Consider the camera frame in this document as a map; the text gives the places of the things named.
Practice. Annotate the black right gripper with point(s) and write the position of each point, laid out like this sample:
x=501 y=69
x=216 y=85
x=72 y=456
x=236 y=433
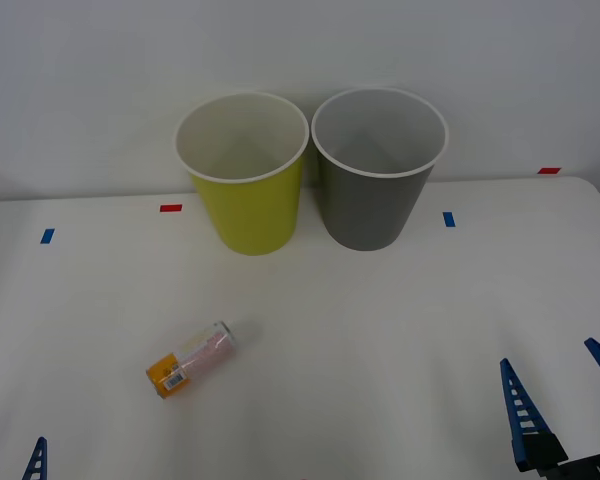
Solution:
x=592 y=470

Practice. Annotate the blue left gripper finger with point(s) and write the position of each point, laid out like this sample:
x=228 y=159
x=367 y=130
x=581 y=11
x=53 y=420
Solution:
x=36 y=465

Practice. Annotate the grey plastic bin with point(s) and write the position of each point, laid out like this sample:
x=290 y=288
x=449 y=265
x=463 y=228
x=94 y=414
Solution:
x=370 y=210

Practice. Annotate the yellow-green plastic bin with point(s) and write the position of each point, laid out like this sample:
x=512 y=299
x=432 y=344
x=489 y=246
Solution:
x=252 y=215

